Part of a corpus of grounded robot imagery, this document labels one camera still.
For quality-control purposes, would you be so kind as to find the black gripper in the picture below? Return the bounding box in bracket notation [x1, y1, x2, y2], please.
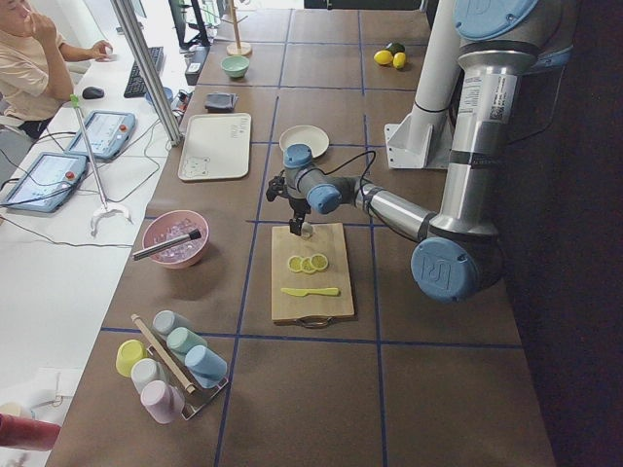
[288, 194, 311, 236]

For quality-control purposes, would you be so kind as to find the white bun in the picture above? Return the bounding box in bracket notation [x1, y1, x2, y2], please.
[301, 222, 313, 238]

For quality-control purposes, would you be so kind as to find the white round plate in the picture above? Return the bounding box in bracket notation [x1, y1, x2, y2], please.
[278, 125, 330, 159]

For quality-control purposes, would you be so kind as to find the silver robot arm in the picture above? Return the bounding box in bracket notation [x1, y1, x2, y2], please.
[267, 1, 579, 303]

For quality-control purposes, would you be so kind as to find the cream bear tray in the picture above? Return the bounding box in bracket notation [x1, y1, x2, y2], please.
[178, 113, 252, 182]

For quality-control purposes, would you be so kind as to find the lemon slice middle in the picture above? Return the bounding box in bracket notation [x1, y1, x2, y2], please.
[301, 257, 316, 274]

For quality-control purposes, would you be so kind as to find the bamboo cutting board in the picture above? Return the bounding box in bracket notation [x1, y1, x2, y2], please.
[271, 223, 355, 328]

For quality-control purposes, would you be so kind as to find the yellow plastic knife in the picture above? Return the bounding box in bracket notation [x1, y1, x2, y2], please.
[280, 287, 341, 298]

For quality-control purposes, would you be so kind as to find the pink bowl with ice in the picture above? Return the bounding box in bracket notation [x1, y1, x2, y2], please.
[142, 210, 209, 269]

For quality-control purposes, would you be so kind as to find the folded grey cloth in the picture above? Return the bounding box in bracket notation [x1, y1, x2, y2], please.
[204, 92, 238, 113]

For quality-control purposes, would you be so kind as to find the pale grey cup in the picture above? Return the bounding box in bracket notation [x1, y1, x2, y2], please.
[152, 309, 193, 338]

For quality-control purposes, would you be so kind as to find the mint green cup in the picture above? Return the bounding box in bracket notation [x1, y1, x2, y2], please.
[166, 327, 207, 363]

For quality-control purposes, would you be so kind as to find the mint green bowl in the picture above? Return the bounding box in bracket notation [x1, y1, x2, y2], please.
[220, 55, 250, 79]

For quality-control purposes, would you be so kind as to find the light blue cup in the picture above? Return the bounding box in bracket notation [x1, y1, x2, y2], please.
[184, 345, 228, 388]

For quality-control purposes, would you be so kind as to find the blue bowl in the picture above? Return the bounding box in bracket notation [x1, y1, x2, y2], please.
[144, 86, 174, 109]

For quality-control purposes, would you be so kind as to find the wooden mug stand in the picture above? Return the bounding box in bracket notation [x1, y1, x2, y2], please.
[222, 0, 252, 56]

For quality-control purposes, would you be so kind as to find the yellow lemon left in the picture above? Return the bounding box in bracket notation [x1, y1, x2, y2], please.
[374, 50, 393, 66]

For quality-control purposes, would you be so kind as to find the yellow lemon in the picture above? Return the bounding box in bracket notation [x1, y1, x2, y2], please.
[374, 50, 393, 66]
[392, 52, 407, 70]

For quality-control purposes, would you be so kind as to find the black box white label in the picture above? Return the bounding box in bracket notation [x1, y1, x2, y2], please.
[184, 46, 210, 86]

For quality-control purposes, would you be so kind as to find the yellow lemon right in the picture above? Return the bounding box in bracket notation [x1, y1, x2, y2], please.
[392, 52, 407, 70]

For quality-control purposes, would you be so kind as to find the green avocado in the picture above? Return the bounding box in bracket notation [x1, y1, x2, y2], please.
[385, 42, 405, 54]

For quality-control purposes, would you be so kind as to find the yellow cup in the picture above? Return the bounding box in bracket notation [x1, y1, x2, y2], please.
[115, 340, 147, 377]

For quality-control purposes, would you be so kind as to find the teach pendant far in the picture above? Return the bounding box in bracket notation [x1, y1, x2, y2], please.
[77, 110, 136, 162]

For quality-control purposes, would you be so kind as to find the teach pendant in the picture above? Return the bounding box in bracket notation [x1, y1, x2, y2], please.
[1, 152, 88, 213]
[77, 110, 136, 162]

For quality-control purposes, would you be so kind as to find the black keyboard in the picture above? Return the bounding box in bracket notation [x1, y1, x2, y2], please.
[123, 46, 165, 99]

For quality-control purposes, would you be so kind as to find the grey white cup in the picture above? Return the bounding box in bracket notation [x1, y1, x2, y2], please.
[130, 358, 168, 394]

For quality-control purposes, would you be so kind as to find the pink cup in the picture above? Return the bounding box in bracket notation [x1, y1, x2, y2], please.
[140, 380, 185, 424]

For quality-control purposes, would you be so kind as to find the computer mouse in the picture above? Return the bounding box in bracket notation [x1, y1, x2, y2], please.
[82, 87, 105, 100]

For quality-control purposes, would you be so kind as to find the teach pendant near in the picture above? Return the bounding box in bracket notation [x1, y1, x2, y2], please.
[1, 152, 88, 213]

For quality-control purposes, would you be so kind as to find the seated person beige shirt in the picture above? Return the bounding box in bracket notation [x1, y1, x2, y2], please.
[1, 1, 113, 139]

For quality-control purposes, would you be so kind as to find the red bottle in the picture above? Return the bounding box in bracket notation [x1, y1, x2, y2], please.
[1, 413, 61, 451]

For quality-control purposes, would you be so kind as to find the metal cutting board handle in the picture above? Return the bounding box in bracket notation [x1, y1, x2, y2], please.
[296, 316, 333, 329]

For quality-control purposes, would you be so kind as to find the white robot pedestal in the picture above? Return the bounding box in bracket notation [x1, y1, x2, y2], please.
[385, 0, 460, 169]

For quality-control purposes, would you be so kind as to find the white wire cup rack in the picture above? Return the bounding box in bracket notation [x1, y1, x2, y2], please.
[130, 314, 229, 420]

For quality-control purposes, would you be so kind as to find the metal rod green handle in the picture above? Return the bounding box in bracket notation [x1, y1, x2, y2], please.
[70, 94, 132, 237]

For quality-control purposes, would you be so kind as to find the aluminium frame post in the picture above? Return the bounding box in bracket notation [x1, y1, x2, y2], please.
[111, 0, 182, 147]

